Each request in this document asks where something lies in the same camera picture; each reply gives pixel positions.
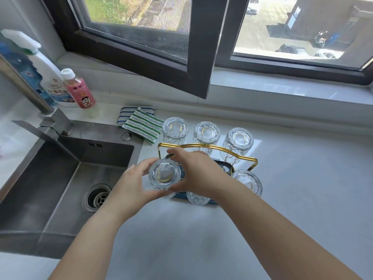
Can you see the person's right hand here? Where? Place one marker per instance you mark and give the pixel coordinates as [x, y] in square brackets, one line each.
[204, 177]

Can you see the person's left hand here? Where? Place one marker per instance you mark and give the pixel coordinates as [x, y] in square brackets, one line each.
[128, 195]

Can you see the clear textured glass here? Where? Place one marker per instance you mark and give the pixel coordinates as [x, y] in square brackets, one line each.
[206, 134]
[239, 142]
[163, 174]
[174, 131]
[198, 199]
[249, 182]

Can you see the gold wire cup rack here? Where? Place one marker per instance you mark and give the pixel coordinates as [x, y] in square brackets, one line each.
[225, 166]

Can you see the person's left forearm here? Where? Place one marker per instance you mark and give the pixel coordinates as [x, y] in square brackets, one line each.
[87, 247]

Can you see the person's right forearm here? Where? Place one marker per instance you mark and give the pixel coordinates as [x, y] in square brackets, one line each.
[276, 236]

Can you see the round sink drain strainer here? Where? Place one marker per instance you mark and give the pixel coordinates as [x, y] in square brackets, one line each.
[97, 198]

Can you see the round metal sink cap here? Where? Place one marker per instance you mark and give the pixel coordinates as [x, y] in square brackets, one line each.
[126, 136]

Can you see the green striped cloth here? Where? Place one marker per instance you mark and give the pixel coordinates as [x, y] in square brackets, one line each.
[142, 125]

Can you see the blue striped cloth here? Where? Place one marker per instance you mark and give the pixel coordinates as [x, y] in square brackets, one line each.
[123, 115]

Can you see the stainless steel sink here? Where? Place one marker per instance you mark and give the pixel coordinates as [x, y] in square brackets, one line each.
[38, 201]

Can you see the stainless steel faucet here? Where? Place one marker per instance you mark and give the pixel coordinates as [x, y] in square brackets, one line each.
[56, 122]

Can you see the pink label drink bottle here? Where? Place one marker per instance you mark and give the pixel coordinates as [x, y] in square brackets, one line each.
[81, 96]

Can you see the dark brown open window sash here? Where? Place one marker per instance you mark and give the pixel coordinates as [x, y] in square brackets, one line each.
[204, 55]

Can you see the white spray bottle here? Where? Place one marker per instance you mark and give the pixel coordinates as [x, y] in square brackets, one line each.
[49, 78]

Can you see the dark car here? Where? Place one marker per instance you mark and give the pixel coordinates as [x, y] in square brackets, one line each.
[291, 49]

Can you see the white car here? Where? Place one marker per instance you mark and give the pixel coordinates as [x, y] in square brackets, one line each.
[325, 54]
[253, 5]

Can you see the parked scooter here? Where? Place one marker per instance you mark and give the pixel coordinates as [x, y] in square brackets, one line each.
[320, 40]

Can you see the grey outbuilding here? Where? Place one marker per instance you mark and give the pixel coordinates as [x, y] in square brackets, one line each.
[309, 20]

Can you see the dark brown fixed window frame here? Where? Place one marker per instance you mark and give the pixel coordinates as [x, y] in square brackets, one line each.
[230, 34]

